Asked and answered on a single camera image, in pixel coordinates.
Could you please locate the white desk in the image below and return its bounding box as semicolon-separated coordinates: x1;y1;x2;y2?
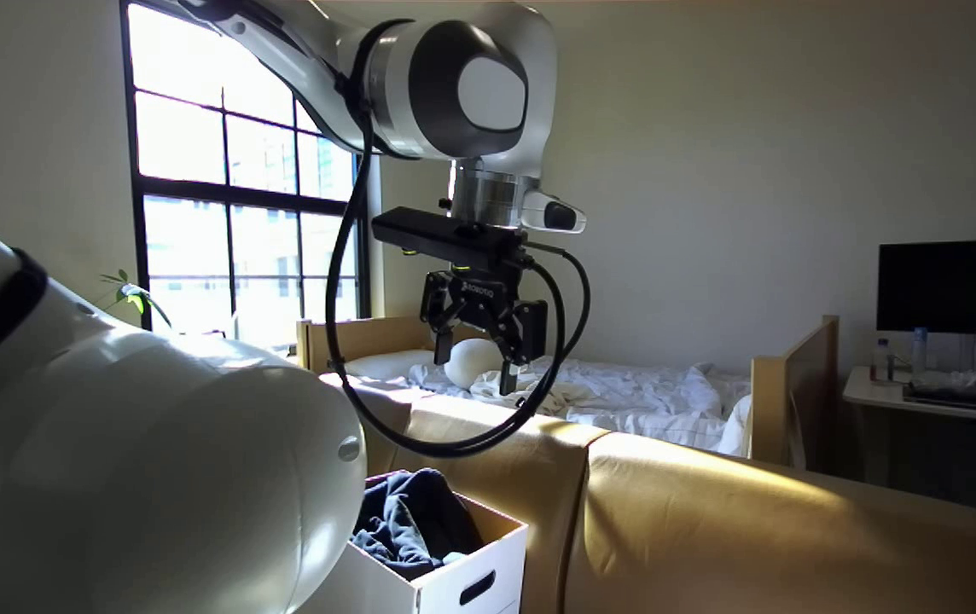
843;365;976;419

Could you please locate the black framed window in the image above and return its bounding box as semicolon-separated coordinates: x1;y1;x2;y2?
126;0;358;347

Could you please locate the white cardboard box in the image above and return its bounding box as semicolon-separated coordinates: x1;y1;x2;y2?
296;490;528;614

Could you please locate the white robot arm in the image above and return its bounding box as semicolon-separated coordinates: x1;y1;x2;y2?
0;0;582;614

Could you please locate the green houseplant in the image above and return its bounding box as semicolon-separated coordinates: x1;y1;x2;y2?
102;270;173;328

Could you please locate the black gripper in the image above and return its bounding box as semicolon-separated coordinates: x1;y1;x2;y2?
420;270;545;396

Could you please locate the bed with white sheets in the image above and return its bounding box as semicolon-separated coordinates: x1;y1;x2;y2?
296;316;840;468

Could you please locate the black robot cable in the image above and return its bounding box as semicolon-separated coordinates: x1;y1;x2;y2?
323;17;592;460

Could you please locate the dark blue clothing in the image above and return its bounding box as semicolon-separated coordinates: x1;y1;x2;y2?
351;468;483;579

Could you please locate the black computer monitor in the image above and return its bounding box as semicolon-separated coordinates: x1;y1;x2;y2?
878;244;976;336

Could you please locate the tan leather sofa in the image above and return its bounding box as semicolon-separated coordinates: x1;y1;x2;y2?
316;370;976;614

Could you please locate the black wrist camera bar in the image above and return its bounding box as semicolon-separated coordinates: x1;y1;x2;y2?
373;209;526;265

